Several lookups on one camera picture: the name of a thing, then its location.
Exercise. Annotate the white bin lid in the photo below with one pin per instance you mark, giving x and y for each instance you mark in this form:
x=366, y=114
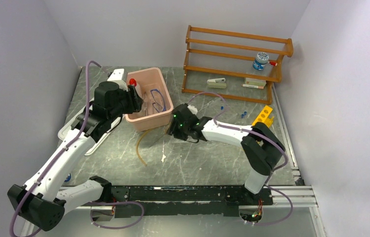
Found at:
x=67, y=126

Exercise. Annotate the blue tool at table edge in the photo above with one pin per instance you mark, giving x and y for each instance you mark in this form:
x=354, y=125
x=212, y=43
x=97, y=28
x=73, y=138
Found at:
x=68, y=178

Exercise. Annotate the blue safety glasses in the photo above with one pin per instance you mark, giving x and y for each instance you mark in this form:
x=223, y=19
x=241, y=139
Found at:
x=158, y=103

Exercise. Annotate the wooden shelf rack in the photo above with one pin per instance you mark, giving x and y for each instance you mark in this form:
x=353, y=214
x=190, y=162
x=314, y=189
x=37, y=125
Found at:
x=232, y=54

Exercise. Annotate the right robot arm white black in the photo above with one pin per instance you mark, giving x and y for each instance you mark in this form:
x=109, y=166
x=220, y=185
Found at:
x=262, y=148

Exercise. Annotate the yellow test tube rack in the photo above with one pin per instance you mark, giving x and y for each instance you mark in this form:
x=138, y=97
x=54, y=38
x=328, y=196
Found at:
x=265, y=116

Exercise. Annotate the pink plastic bin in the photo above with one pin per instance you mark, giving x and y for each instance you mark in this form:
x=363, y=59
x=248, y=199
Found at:
x=148, y=79

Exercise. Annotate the red cap wash bottle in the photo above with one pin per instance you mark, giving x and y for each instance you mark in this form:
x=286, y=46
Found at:
x=133, y=82

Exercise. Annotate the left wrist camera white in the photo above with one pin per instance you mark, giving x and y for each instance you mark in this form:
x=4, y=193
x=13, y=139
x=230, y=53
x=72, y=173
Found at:
x=119, y=76

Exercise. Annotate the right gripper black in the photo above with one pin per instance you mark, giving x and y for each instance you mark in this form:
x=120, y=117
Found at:
x=173, y=130

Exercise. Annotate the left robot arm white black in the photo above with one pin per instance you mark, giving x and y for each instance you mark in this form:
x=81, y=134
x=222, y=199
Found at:
x=40, y=200

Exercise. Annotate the small blue caps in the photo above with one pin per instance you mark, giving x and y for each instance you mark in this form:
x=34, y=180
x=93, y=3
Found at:
x=232, y=112

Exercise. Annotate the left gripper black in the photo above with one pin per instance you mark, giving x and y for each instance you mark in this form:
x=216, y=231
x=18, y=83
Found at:
x=135, y=101

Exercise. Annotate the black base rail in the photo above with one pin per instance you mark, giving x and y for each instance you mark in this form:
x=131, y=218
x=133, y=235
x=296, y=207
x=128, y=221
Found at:
x=227, y=200

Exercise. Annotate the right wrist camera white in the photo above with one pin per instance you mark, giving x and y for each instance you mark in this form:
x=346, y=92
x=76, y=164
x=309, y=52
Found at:
x=192, y=109

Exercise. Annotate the aluminium frame rail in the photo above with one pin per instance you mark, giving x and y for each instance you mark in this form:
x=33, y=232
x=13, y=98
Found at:
x=285, y=200

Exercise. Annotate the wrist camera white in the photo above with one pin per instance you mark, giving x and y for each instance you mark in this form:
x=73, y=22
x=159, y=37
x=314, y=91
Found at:
x=119, y=76
x=192, y=109

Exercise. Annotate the red capped tube on shelf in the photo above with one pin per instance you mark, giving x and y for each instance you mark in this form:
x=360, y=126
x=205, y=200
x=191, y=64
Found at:
x=273, y=63

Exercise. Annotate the white stapler on shelf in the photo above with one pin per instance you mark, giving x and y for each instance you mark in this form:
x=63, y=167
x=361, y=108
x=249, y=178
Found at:
x=219, y=83

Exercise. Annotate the blue white jar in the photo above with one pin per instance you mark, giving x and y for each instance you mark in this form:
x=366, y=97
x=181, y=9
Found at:
x=260, y=61

